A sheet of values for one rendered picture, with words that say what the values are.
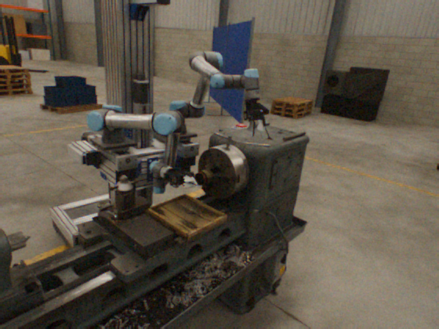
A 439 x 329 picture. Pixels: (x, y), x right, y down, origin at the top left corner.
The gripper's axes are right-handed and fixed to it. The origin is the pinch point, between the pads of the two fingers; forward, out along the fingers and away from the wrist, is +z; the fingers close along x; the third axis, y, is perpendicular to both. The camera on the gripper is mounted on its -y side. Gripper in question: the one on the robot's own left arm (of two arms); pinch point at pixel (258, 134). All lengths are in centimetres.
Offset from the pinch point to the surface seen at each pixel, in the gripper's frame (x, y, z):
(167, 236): -7, 66, 37
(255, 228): -12, -6, 61
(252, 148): -7.2, -3.6, 8.9
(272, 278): -18, -28, 110
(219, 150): -17.7, 14.0, 7.4
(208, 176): -18.7, 24.8, 20.3
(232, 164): -9.2, 14.0, 15.2
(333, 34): -353, -954, -199
